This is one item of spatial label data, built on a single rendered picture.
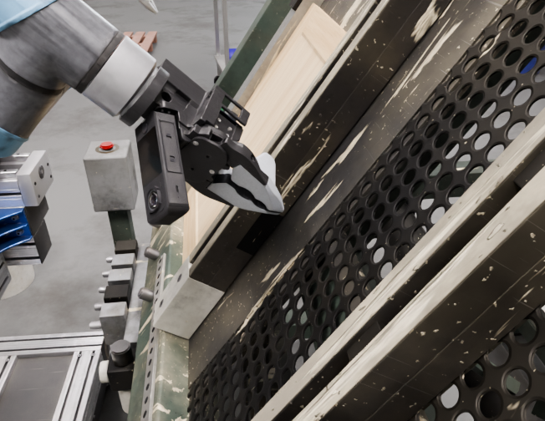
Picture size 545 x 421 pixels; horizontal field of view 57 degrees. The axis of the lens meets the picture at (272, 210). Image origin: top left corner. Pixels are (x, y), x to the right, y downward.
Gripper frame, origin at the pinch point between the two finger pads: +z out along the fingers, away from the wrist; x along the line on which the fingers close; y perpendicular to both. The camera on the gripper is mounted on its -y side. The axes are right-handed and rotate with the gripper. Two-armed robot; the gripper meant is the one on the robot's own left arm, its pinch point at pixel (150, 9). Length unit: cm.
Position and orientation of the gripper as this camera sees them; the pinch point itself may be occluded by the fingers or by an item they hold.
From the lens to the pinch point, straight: 115.4
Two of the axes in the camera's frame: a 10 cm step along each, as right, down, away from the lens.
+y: 8.8, -4.2, -2.1
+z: 4.7, 7.3, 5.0
